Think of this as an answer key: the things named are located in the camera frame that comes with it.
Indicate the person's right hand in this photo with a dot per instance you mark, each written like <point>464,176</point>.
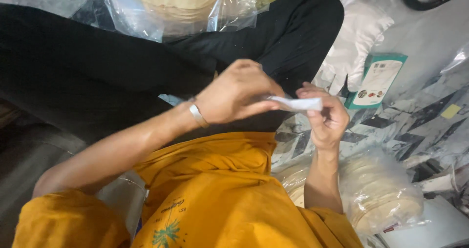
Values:
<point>329,131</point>

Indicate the person's left hand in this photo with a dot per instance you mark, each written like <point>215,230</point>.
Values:
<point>231,98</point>

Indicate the white paper strip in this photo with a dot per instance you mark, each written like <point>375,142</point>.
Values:
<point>300,103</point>

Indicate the green and white carton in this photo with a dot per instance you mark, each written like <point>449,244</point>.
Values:
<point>379,81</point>

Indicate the clear bag of flatbreads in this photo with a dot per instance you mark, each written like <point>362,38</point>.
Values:
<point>381,196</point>
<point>183,6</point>

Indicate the orange printed shirt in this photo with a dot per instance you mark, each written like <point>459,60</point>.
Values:
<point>220,196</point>

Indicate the yellow paper note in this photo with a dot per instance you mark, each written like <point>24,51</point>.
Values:
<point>450,111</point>

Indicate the black trousers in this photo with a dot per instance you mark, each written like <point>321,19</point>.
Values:
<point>110,68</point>

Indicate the white board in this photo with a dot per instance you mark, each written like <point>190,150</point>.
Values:
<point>432,226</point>

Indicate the crumpled clear plastic sheet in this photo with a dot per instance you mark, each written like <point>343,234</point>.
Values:
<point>458,59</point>

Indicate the empty clear plastic bag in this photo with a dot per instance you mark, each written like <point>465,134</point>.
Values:
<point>122,200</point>

